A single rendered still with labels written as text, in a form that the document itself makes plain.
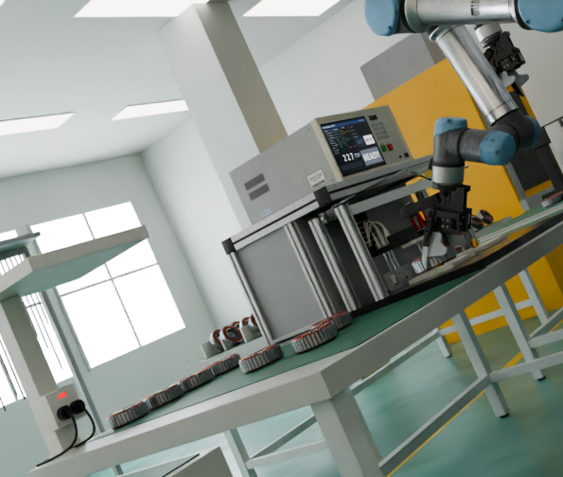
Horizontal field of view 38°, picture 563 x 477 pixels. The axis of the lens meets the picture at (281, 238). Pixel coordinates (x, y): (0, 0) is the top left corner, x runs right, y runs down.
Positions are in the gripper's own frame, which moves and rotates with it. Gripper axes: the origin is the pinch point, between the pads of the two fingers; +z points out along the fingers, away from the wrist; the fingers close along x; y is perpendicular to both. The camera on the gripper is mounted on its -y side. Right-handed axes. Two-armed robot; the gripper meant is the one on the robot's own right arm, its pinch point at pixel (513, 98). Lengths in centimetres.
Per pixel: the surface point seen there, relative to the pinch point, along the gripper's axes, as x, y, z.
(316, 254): -62, -49, 19
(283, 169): -51, -55, -8
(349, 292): -64, -43, 33
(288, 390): -143, -9, 42
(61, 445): -133, -94, 37
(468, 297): -85, 1, 44
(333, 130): -46, -36, -12
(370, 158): -33.3, -36.1, -1.1
